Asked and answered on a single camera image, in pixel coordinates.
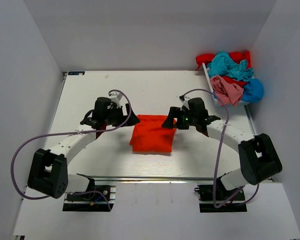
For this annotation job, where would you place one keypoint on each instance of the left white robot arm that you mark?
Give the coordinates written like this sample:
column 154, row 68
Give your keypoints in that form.
column 49, row 169

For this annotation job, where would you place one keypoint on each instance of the blue t-shirt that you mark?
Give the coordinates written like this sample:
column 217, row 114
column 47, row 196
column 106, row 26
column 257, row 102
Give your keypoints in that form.
column 253, row 91

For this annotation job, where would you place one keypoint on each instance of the white laundry basket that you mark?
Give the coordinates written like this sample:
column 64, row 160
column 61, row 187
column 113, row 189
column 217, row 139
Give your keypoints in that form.
column 214, row 99

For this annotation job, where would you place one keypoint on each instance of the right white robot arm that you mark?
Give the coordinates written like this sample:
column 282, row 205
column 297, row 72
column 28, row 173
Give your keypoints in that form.
column 258, row 157

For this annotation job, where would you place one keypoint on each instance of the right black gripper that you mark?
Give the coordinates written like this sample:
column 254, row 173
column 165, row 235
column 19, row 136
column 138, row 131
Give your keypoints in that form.
column 174, row 112

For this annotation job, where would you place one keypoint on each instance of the red t-shirt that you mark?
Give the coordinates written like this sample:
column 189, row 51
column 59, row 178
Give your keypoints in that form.
column 236, row 56

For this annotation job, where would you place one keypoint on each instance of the orange t-shirt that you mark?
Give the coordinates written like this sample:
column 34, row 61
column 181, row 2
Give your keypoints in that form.
column 149, row 136

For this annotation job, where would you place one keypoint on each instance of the blue table sticker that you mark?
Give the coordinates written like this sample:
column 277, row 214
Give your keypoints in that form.
column 76, row 73

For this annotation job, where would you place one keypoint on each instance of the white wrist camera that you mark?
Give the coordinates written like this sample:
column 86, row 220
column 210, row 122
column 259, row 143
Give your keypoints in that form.
column 185, row 105
column 116, row 97

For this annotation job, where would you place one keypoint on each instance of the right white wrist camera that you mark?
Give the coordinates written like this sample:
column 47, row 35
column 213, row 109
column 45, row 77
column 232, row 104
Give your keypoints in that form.
column 185, row 105

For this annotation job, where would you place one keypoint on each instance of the pink t-shirt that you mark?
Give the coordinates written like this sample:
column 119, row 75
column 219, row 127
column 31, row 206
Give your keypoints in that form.
column 225, row 92

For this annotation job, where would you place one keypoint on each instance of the aluminium table rail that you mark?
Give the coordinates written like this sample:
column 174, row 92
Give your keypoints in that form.
column 152, row 178

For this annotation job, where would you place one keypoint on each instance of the teal t-shirt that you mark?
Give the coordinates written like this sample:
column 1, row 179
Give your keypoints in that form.
column 223, row 65

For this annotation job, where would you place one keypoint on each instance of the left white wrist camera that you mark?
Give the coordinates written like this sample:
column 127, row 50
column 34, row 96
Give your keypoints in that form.
column 116, row 97

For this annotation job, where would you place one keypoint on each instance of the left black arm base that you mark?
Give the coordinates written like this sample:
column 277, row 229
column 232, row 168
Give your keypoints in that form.
column 89, row 195

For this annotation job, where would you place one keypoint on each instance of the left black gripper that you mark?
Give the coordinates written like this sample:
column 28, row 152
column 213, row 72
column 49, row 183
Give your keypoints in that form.
column 132, row 120

